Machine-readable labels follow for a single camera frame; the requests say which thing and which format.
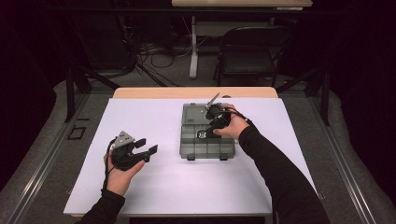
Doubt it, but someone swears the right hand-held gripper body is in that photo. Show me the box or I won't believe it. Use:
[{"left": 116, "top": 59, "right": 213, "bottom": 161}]
[{"left": 200, "top": 91, "right": 233, "bottom": 130}]

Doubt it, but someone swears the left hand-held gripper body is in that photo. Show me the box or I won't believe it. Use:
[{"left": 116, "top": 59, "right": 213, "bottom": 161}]
[{"left": 110, "top": 130, "right": 148, "bottom": 172}]

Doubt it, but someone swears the grey plastic organizer box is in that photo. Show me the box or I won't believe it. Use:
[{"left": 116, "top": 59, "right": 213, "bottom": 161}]
[{"left": 178, "top": 102, "right": 240, "bottom": 162}]

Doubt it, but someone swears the person's right hand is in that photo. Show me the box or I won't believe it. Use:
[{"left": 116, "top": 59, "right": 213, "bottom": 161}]
[{"left": 213, "top": 104, "right": 250, "bottom": 141}]

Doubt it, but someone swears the person's left hand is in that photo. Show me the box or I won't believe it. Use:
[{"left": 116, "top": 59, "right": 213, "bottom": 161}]
[{"left": 103, "top": 152, "right": 147, "bottom": 198}]

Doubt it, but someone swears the white table board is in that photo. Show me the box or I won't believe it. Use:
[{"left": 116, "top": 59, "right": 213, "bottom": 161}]
[{"left": 63, "top": 97, "right": 325, "bottom": 217}]

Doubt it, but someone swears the light wooden table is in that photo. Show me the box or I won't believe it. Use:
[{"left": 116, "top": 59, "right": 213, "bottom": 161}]
[{"left": 70, "top": 86, "right": 314, "bottom": 218}]

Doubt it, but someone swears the black folding chair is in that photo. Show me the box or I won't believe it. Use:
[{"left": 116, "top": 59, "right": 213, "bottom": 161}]
[{"left": 213, "top": 25, "right": 293, "bottom": 88}]

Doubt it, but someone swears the white-legged wooden desk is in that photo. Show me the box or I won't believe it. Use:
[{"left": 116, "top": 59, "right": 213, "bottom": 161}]
[{"left": 171, "top": 0, "right": 314, "bottom": 80}]

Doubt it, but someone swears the black metal stand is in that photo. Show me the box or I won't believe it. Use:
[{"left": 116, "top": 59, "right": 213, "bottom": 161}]
[
  {"left": 275, "top": 66, "right": 332, "bottom": 127},
  {"left": 64, "top": 64, "right": 120, "bottom": 123}
]

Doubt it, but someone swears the right hand-held gripper cable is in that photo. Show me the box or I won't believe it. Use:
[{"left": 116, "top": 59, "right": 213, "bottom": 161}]
[{"left": 218, "top": 106, "right": 258, "bottom": 129}]

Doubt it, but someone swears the hand-held gripper cable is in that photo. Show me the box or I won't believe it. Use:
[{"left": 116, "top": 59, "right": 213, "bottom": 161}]
[
  {"left": 218, "top": 106, "right": 258, "bottom": 129},
  {"left": 101, "top": 139, "right": 117, "bottom": 191}
]

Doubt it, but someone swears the left hand-held gripper cable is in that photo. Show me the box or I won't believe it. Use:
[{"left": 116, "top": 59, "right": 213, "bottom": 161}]
[{"left": 101, "top": 139, "right": 117, "bottom": 191}]

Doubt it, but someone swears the aluminium floor rail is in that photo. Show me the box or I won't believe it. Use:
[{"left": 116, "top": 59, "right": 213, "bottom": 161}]
[
  {"left": 6, "top": 92, "right": 92, "bottom": 224},
  {"left": 306, "top": 92, "right": 378, "bottom": 224}
]

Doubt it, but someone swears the bundle of floor cables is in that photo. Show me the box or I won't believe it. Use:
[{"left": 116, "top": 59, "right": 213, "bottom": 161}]
[{"left": 118, "top": 15, "right": 206, "bottom": 88}]

